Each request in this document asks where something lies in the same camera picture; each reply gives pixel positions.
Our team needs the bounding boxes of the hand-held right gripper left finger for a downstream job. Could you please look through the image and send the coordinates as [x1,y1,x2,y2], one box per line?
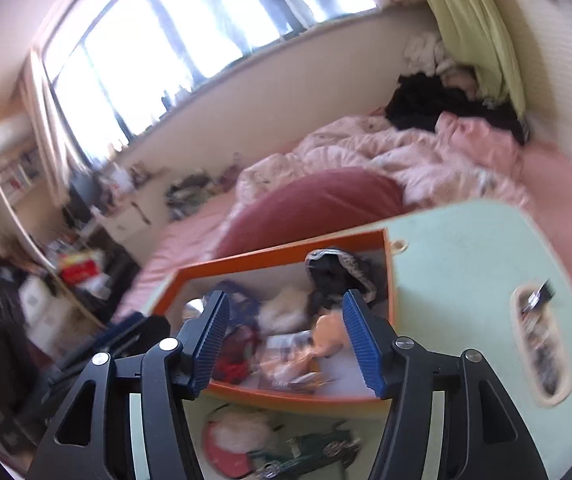
[26,290,230,480]

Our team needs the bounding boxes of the orange cardboard box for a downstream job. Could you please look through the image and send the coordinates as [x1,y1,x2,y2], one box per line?
[153,227,399,406]

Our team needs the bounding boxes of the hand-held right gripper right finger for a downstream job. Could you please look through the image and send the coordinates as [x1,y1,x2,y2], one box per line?
[342,289,549,480]

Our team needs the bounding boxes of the light green desktop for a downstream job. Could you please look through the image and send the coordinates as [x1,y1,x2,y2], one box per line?
[131,197,572,480]

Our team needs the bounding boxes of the red carton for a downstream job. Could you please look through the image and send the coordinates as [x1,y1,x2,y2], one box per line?
[61,255,102,286]

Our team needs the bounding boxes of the black binder clip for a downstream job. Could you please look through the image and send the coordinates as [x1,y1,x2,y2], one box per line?
[526,280,557,311]

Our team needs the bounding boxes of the large window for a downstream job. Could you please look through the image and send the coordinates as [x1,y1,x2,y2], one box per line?
[41,0,382,146]

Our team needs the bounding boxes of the shiny silver metal cup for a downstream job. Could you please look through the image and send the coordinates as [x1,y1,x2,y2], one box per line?
[183,297,207,321]

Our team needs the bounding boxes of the white clothes pile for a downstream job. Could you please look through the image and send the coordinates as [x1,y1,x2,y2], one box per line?
[403,32,477,91]

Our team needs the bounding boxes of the plain pink garment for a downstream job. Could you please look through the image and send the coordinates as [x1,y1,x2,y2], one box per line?
[436,112,522,171]

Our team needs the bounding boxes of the striped clothes pile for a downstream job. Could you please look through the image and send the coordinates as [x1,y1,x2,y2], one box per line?
[166,172,242,221]

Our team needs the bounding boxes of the green toy car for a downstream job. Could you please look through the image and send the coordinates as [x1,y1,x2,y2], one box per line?
[251,422,362,480]

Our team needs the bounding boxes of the white bookshelf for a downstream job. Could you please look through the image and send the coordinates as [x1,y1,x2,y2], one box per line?
[0,115,67,211]

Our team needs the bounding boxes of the cream plush toy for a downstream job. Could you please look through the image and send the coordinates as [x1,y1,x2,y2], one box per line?
[258,287,312,331]

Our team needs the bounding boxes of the white drawer cabinet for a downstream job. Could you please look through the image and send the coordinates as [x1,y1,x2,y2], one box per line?
[101,200,167,246]

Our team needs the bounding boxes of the row of windowsill bottles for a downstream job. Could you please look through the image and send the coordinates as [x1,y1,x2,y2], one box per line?
[106,82,192,156]

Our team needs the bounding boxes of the black clothes pile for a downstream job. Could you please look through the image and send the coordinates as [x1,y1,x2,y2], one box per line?
[386,72,527,146]

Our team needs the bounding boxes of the black shiny lace-trimmed cloth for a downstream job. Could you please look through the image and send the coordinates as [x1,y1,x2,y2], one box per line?
[305,247,389,311]

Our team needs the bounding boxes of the red corduroy pillow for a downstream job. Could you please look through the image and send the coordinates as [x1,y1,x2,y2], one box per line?
[216,167,407,261]

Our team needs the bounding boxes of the red round white-fluff item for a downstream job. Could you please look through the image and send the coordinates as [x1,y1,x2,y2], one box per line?
[202,407,272,478]

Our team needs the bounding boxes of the green hanging cloth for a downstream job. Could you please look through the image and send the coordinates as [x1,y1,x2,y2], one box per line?
[406,0,527,116]

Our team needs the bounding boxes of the pink floral quilt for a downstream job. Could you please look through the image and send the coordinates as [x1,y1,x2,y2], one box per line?
[236,115,532,211]

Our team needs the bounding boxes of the small crumpled paper scraps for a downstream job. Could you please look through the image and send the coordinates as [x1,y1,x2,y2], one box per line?
[521,310,562,396]

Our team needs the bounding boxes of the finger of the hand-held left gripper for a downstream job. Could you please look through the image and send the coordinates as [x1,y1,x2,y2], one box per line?
[93,312,172,361]

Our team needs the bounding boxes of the white louvered closet door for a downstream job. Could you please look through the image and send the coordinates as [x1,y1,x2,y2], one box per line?
[476,0,572,171]

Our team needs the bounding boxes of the black monitor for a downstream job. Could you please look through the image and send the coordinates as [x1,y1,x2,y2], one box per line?
[68,172,102,221]

